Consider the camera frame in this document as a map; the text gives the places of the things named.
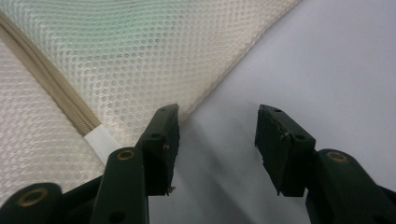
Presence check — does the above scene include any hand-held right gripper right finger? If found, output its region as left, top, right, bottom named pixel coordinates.
left=254, top=104, right=318, bottom=198

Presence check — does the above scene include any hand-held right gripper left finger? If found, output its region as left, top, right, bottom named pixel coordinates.
left=135, top=103, right=181, bottom=197

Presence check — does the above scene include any pale blue table mat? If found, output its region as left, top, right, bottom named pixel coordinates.
left=148, top=0, right=396, bottom=224

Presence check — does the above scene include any green garment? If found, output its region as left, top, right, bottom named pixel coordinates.
left=102, top=0, right=204, bottom=63

